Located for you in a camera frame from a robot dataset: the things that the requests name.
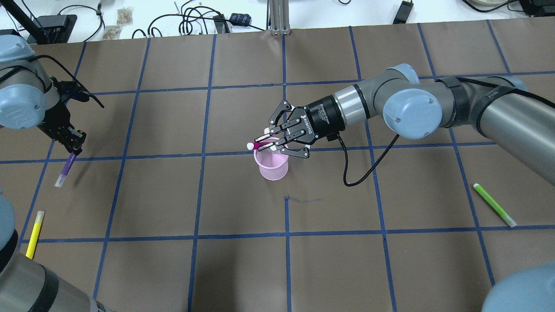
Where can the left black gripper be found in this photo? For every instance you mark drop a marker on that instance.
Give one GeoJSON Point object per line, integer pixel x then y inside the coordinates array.
{"type": "Point", "coordinates": [55, 118]}

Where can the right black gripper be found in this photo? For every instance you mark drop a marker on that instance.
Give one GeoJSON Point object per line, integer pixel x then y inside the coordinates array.
{"type": "Point", "coordinates": [325, 115]}

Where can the purple marker pen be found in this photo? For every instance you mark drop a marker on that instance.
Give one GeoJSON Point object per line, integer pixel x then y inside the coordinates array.
{"type": "Point", "coordinates": [65, 170]}

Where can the pink marker pen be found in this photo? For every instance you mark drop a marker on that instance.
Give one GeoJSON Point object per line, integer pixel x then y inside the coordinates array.
{"type": "Point", "coordinates": [260, 145]}

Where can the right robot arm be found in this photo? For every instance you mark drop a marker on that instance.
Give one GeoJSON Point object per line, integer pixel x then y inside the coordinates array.
{"type": "Point", "coordinates": [499, 108]}

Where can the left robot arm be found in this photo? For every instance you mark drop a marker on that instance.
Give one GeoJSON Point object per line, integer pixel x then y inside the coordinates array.
{"type": "Point", "coordinates": [29, 98]}

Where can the pink mesh cup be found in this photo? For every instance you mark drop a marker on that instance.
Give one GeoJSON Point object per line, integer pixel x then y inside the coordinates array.
{"type": "Point", "coordinates": [272, 165]}

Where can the yellow highlighter pen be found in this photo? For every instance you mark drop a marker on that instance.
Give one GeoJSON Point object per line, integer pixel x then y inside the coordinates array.
{"type": "Point", "coordinates": [34, 236]}

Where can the black power adapter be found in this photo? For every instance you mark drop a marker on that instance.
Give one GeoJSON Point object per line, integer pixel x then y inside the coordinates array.
{"type": "Point", "coordinates": [403, 12]}

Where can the green highlighter pen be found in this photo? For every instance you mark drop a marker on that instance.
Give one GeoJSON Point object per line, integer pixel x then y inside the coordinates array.
{"type": "Point", "coordinates": [494, 205]}

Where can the aluminium frame post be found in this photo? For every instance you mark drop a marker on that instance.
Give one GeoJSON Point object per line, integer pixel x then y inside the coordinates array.
{"type": "Point", "coordinates": [278, 17]}

